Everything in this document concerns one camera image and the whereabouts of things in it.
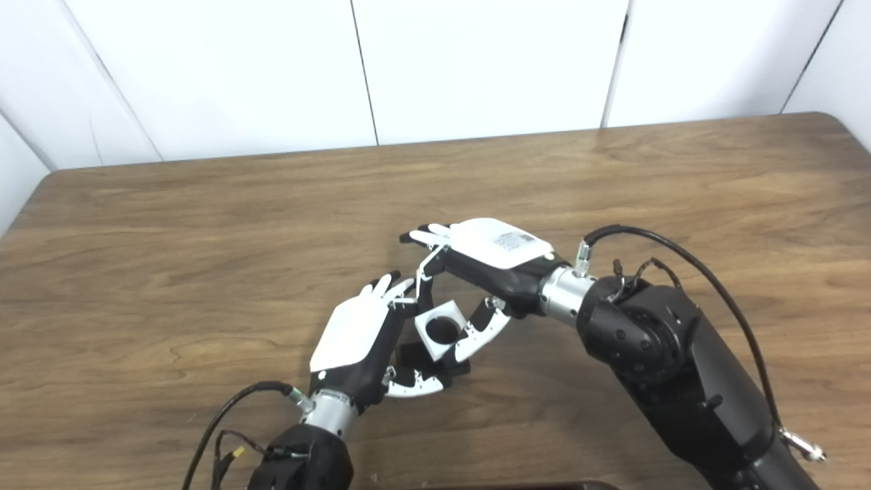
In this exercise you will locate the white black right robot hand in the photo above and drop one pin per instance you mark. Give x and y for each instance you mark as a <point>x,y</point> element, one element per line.
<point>490,255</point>

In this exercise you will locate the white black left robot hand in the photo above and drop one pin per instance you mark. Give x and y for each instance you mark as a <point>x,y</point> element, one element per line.
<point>350,337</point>

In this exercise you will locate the black peg block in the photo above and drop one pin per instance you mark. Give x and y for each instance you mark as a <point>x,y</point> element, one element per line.
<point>410,355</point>

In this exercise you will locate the white square piece with hole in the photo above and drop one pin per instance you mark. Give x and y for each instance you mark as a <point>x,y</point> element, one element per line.
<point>427,340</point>

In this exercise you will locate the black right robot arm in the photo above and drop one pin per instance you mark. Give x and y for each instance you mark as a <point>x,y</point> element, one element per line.
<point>680,367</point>

